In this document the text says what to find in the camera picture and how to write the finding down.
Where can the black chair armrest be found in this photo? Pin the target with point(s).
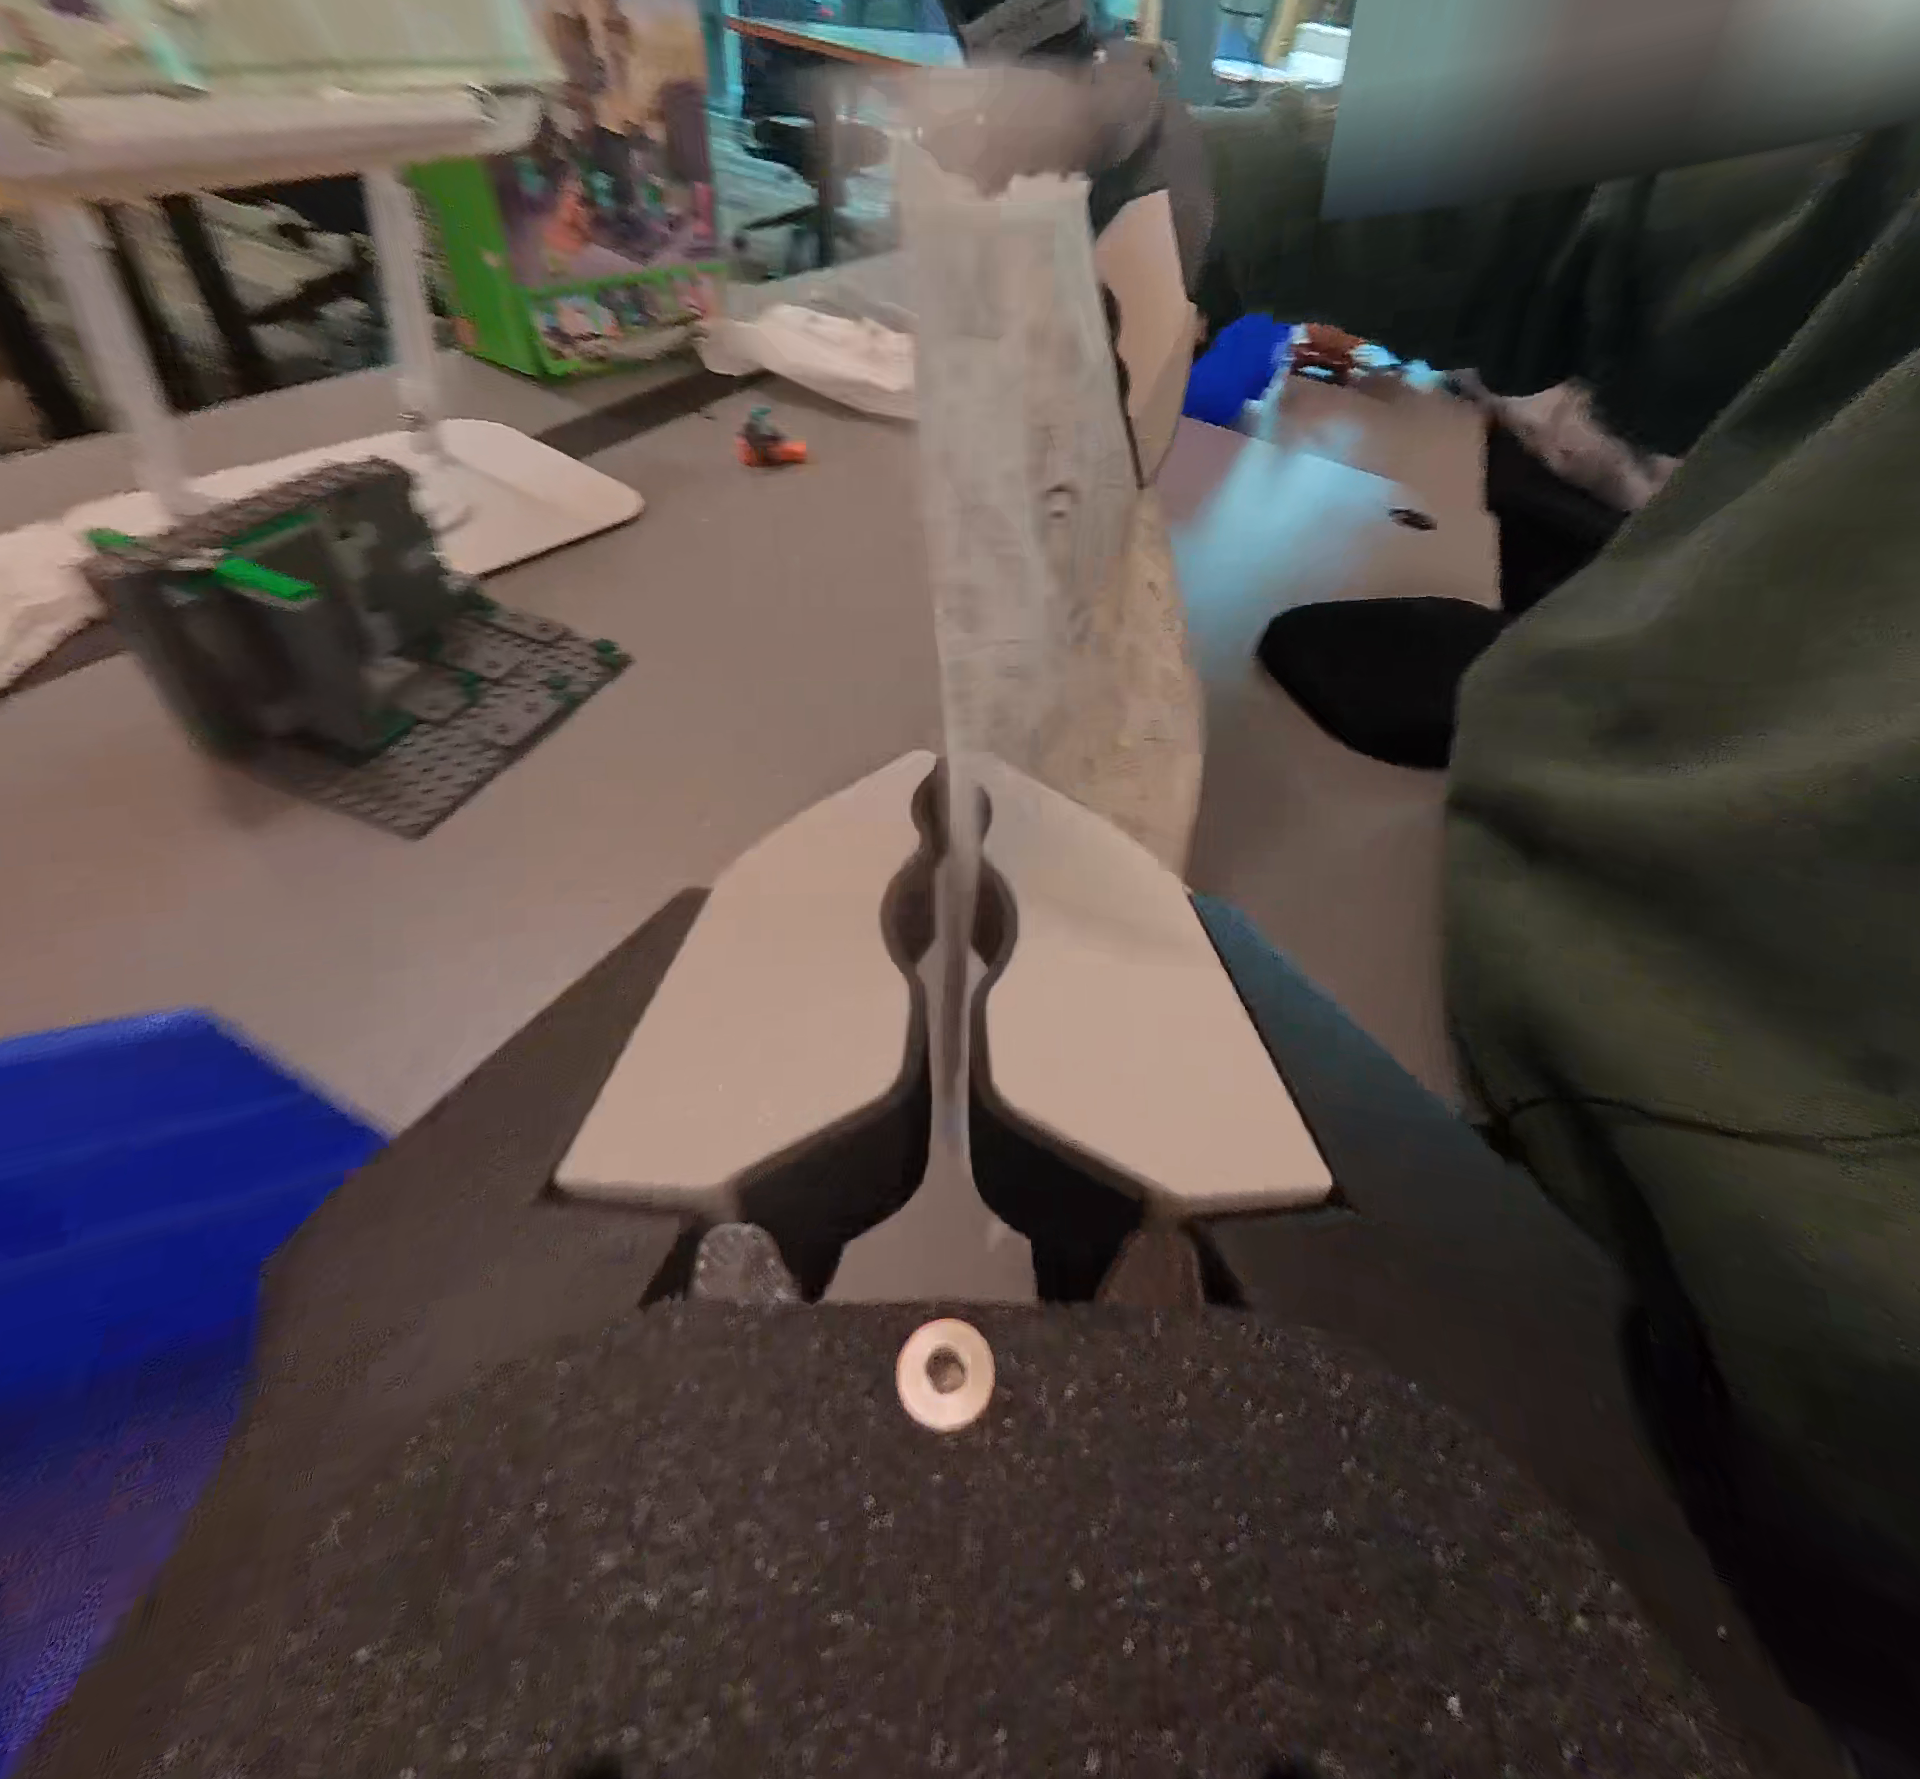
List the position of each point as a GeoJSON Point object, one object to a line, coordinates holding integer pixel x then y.
{"type": "Point", "coordinates": [1379, 677]}

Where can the large brick-print paper bag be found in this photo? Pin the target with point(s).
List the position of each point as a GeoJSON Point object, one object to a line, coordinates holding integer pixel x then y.
{"type": "Point", "coordinates": [1020, 459]}

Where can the small orange brick figure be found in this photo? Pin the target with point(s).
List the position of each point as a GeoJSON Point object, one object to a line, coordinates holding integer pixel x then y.
{"type": "Point", "coordinates": [774, 441]}

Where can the blue plastic bin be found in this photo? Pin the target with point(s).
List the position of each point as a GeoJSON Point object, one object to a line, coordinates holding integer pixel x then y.
{"type": "Point", "coordinates": [135, 1283]}
{"type": "Point", "coordinates": [1242, 378]}

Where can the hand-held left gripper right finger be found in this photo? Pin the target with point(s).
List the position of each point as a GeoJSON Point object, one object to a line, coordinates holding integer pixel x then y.
{"type": "Point", "coordinates": [1139, 1030]}

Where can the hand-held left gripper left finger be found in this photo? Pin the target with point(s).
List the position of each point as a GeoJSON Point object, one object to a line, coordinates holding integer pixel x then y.
{"type": "Point", "coordinates": [750, 1030]}

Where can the white paper bag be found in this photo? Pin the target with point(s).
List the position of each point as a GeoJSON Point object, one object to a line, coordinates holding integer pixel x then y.
{"type": "Point", "coordinates": [817, 361]}

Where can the grey desk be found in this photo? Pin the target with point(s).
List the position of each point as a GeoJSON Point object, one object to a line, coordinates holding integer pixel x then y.
{"type": "Point", "coordinates": [675, 790]}

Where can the green toy box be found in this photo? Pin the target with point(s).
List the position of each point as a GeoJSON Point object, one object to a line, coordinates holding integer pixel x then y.
{"type": "Point", "coordinates": [601, 159]}

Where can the grey brick building model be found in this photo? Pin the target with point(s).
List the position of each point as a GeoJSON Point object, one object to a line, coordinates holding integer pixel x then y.
{"type": "Point", "coordinates": [299, 641]}

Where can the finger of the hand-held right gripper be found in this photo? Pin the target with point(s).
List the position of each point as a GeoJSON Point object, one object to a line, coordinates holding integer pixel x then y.
{"type": "Point", "coordinates": [991, 129]}

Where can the person's right forearm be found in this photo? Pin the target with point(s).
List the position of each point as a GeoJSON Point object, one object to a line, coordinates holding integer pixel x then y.
{"type": "Point", "coordinates": [1351, 279]}

